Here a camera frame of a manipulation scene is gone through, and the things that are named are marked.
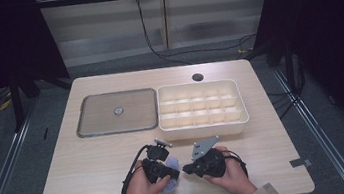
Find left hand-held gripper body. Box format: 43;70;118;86
137;136;180;186

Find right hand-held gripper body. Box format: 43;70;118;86
186;134;229;181

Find light blue sock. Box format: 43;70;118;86
155;156;184;194

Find white divided storage box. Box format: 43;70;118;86
154;74;252;145

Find person's right hand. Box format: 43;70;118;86
199;141;259;194

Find person's left hand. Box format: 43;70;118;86
117;156;175;194

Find grey tape strip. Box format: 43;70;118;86
288;155;313;169

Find small black floor item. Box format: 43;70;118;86
41;126;51;141

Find black metal stand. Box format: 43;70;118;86
238;32;309;101
6;65;79;134

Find yellow floor item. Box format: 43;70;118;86
0;97;14;112

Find left hand-held gripper cable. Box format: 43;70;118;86
113;143;157;194

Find hand-held gripper cable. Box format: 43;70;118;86
222;147;250;183
113;143;157;194

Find right hand-held gripper cable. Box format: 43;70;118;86
222;147;250;183

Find black floor cables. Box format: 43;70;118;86
265;88;302;122

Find black wall cable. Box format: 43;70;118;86
134;0;260;72

